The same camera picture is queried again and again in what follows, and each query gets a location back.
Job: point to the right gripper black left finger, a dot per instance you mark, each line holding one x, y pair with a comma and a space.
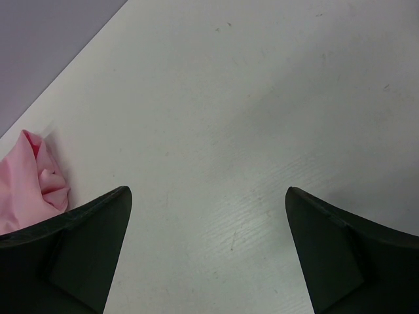
66, 264

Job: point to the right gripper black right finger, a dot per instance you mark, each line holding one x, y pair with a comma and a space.
351, 264

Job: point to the pink t-shirt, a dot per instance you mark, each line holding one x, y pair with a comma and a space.
33, 188

